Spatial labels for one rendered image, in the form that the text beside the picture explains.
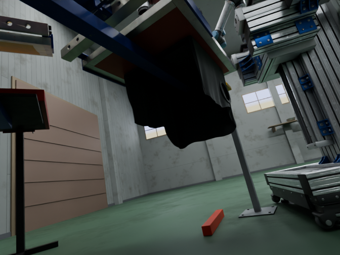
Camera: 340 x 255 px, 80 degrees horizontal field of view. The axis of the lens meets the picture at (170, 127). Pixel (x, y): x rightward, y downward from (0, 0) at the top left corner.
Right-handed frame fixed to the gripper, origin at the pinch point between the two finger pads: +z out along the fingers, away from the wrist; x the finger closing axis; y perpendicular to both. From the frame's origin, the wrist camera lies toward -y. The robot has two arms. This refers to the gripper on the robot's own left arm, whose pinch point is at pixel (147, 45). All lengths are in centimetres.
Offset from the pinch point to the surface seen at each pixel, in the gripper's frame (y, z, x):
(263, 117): -37, -141, 972
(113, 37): 3.1, 13.6, -28.4
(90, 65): -25.4, 5.6, -16.6
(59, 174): -437, -2, 199
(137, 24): 8.3, 4.7, -18.7
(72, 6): 3.1, 12.0, -44.9
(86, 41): -16.2, 1.7, -25.1
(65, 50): -30.4, -0.9, -26.7
